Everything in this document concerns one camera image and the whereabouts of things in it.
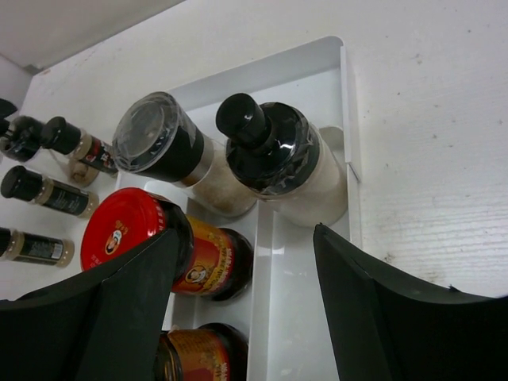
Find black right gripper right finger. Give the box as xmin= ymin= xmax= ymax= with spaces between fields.
xmin=313 ymin=224 xmax=507 ymax=380

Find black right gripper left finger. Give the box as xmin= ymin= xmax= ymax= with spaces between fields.
xmin=1 ymin=248 xmax=171 ymax=380

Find red-lid sauce jar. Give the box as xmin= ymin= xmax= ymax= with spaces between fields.
xmin=152 ymin=322 xmax=248 ymax=381
xmin=80 ymin=187 xmax=254 ymax=302

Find white salt knob-top bottle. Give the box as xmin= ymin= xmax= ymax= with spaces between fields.
xmin=215 ymin=93 xmax=348 ymax=227

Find white divided organizer tray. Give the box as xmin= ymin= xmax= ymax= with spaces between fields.
xmin=114 ymin=35 xmax=363 ymax=381

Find front black-cap spice bottle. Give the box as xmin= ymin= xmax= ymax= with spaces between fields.
xmin=1 ymin=227 xmax=75 ymax=267

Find black-label spice bottle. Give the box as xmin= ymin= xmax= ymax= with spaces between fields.
xmin=1 ymin=165 xmax=99 ymax=219

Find small black-cap spice bottle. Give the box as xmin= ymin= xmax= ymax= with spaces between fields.
xmin=40 ymin=116 xmax=118 ymax=187

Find knob-top spice grinder bottle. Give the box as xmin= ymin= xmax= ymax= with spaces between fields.
xmin=1 ymin=98 xmax=44 ymax=163

